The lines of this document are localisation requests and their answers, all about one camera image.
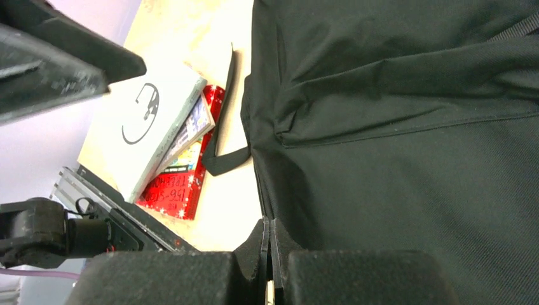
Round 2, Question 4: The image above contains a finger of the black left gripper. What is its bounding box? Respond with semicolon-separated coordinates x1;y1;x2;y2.
1;1;147;83
1;25;109;124

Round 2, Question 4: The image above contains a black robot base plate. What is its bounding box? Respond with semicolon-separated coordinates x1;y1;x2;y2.
76;165;200;253

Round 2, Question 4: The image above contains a black fabric student bag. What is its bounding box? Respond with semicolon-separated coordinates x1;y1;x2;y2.
205;1;538;304

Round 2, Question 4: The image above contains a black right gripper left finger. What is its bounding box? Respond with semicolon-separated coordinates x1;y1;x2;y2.
66;218;269;304

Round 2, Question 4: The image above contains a silver foil booklet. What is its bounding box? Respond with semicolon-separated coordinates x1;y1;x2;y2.
78;61;207;203

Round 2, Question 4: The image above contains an aluminium front frame rail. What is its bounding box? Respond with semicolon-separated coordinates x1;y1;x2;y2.
50;167;112;211

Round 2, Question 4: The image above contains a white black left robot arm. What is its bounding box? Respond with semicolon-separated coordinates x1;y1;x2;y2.
1;1;146;269

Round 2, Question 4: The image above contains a red patterned notebook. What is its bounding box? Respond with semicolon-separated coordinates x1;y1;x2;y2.
137;85;225;220

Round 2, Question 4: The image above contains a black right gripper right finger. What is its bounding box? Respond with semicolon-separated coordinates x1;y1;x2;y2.
269;219;459;304

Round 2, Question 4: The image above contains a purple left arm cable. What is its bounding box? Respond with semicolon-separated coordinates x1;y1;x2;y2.
0;268;81;281

